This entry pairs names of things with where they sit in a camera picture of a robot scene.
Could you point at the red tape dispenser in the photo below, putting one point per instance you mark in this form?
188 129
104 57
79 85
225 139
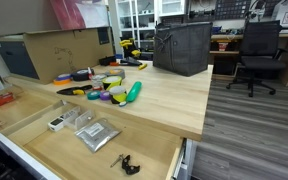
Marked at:
3 99

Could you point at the purple tape roll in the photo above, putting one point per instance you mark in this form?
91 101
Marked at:
104 96

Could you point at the transparent tape roll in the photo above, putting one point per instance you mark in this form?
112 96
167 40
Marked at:
99 80

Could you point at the small red tape roll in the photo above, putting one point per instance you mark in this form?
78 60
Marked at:
97 88

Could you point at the teal tape roll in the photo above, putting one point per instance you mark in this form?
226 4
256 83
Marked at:
93 95

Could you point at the blue tape roll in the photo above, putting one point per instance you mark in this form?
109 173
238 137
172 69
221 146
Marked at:
64 77

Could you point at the orange tape roll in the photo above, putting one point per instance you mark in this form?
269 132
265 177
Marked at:
62 82

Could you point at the wooden drawer with dividers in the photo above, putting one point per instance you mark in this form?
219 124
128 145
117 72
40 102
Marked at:
84 160

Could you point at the green cylinder tool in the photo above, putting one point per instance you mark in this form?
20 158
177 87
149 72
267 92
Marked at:
133 92

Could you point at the small yellow tool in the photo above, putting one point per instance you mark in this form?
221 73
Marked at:
142 66

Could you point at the small blue white roll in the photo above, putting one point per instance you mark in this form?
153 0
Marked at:
122 103

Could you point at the black flat tool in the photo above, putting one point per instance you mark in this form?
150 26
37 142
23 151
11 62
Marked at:
130 62

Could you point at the small black box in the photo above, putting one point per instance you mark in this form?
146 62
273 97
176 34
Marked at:
107 61

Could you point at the yellow black bar clamps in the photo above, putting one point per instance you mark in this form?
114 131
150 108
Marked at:
129 45

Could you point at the dark grey tote bag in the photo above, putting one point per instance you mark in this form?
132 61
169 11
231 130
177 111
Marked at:
182 50

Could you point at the white red small bottle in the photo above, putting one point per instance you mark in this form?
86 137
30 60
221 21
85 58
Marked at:
90 73

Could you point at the silver antistatic bag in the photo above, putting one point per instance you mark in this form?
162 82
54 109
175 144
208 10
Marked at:
97 134

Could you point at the clear plastic screw box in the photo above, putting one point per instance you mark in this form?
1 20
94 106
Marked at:
84 120

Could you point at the white shelving unit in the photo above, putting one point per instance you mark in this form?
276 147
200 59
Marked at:
130 20

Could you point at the metal bolt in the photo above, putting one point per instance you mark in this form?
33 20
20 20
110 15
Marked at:
116 161

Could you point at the large cardboard box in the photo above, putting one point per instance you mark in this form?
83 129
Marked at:
67 50

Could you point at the red white container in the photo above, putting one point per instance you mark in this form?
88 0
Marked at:
223 46

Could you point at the white handheld meter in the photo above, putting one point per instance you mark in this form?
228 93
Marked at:
56 124

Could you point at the maroon white board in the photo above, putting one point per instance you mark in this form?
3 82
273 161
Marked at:
77 15

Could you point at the black pegboard panel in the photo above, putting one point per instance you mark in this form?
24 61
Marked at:
232 9

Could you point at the black office chair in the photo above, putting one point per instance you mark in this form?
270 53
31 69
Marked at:
260 43

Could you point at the grey duct tape roll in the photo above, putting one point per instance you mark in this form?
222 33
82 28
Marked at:
115 73

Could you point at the black clamp mount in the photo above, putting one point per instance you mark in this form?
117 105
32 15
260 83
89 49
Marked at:
129 165

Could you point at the metal drawer slide rail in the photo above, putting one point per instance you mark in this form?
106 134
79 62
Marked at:
180 160

